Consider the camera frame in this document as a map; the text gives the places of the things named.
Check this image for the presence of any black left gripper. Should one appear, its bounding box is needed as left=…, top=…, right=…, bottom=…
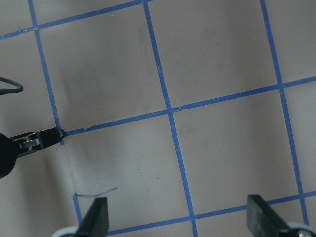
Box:
left=0, top=127, right=62, bottom=178

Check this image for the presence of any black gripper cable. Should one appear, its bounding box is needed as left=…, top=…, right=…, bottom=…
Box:
left=0, top=77, right=24, bottom=95

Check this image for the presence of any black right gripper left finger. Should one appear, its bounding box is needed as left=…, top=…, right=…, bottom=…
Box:
left=75, top=197, right=109, bottom=237

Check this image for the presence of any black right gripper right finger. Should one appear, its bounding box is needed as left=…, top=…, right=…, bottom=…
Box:
left=246, top=195, right=291, bottom=237

